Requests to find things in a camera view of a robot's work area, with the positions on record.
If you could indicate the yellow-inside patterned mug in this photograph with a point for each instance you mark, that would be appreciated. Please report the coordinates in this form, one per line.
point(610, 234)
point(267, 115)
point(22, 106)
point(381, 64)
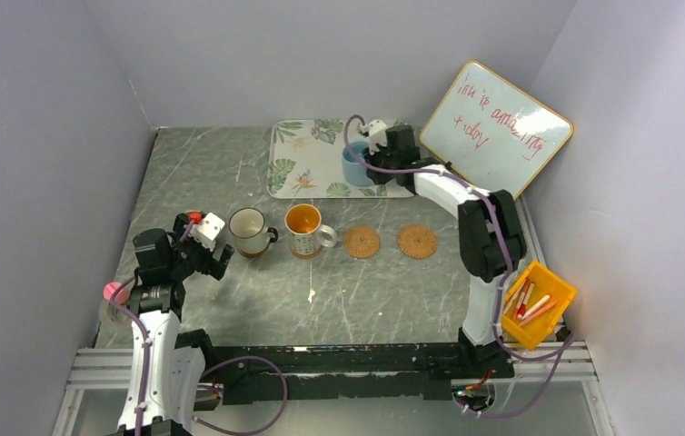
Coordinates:
point(308, 234)

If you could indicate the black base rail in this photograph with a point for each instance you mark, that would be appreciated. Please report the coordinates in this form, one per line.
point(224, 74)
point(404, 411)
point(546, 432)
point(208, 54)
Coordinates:
point(429, 370)

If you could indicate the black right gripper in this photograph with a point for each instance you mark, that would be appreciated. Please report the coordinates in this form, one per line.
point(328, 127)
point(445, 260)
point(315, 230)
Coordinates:
point(372, 159)

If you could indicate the orange marker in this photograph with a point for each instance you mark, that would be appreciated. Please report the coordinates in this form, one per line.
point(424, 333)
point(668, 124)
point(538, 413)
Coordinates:
point(537, 314)

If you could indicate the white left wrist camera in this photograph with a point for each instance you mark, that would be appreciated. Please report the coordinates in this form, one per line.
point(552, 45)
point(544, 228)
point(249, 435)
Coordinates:
point(206, 228)

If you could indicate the white mug black rim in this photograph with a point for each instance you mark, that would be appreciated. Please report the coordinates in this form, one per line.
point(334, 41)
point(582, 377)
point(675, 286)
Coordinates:
point(250, 231)

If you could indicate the pale marker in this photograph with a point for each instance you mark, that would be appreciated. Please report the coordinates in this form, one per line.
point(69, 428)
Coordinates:
point(513, 300)

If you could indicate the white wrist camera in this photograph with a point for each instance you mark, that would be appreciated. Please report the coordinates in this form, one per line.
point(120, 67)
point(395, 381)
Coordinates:
point(375, 133)
point(206, 228)

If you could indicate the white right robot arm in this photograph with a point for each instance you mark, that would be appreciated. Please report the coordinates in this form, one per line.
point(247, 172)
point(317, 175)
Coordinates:
point(491, 239)

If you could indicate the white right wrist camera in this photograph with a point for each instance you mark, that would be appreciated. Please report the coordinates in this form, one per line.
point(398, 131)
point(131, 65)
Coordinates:
point(375, 133)

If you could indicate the yellow plastic bin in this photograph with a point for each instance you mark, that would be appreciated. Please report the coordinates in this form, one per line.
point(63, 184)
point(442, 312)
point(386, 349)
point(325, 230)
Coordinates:
point(545, 282)

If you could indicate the red-capped white marker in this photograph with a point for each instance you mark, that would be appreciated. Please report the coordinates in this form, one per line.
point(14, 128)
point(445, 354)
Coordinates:
point(522, 307)

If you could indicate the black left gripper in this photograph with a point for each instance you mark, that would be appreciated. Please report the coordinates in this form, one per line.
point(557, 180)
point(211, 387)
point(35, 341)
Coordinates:
point(210, 265)

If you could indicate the yellow-framed whiteboard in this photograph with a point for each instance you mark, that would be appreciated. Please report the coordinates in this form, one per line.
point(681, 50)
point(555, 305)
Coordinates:
point(494, 135)

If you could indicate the leaf-patterned white tray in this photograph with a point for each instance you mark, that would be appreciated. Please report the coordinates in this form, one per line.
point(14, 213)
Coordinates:
point(305, 162)

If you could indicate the smooth wooden coaster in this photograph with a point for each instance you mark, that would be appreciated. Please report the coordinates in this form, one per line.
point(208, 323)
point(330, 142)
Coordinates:
point(255, 254)

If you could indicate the light blue mug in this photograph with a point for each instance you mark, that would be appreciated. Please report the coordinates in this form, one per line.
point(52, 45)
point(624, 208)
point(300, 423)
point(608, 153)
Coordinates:
point(354, 173)

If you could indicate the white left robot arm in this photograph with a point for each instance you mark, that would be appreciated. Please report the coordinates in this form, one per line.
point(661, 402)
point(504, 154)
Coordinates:
point(167, 364)

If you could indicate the pink-capped bottle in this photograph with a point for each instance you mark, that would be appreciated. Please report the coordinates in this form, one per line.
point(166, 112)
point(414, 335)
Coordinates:
point(113, 296)

